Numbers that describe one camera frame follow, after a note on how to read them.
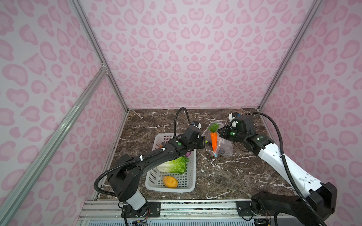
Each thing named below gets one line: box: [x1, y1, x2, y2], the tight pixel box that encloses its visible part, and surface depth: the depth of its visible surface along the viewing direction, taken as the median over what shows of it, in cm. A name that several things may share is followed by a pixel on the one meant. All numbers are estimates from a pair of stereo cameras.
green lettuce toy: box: [156, 155, 190, 174], surface depth 81 cm
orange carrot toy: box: [208, 123, 220, 152], surface depth 83 cm
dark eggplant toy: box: [217, 137, 234, 156], surface depth 89 cm
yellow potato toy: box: [162, 175, 179, 189], surface depth 79 cm
